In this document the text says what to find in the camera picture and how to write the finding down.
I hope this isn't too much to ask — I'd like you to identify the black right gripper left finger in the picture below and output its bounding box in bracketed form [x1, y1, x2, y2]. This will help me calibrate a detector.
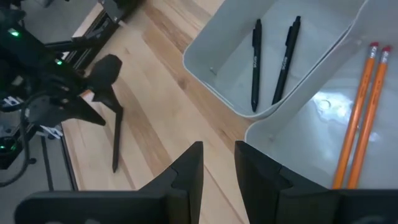
[14, 141, 205, 224]

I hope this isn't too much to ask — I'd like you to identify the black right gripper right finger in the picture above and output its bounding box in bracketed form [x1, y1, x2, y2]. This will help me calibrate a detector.
[234, 140, 398, 224]

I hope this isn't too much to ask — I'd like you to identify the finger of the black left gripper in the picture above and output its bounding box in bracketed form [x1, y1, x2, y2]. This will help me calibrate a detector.
[62, 98, 107, 127]
[88, 54, 124, 94]

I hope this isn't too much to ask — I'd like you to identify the grey plastic bin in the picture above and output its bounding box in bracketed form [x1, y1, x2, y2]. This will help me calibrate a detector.
[182, 0, 368, 121]
[244, 0, 398, 190]

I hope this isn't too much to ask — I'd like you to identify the black pen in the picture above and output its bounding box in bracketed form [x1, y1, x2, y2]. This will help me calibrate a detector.
[271, 15, 302, 106]
[250, 18, 263, 113]

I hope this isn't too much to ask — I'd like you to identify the orange pencil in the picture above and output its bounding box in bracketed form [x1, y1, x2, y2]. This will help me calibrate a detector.
[331, 42, 380, 190]
[346, 45, 393, 190]

